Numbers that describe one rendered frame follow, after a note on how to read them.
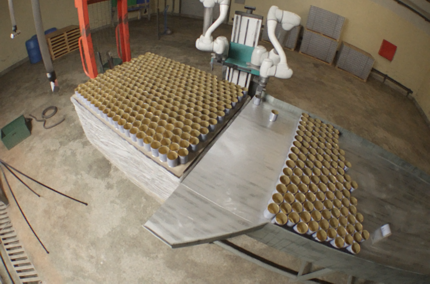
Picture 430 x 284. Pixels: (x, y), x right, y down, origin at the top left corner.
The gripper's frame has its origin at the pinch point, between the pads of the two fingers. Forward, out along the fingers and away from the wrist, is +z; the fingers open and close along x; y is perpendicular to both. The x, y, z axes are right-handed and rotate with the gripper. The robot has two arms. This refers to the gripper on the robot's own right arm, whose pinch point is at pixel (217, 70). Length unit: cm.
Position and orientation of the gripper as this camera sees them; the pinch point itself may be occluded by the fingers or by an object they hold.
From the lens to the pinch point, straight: 223.8
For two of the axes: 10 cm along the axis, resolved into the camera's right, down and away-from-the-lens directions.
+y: 4.2, -5.6, 7.1
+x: -9.0, -3.4, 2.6
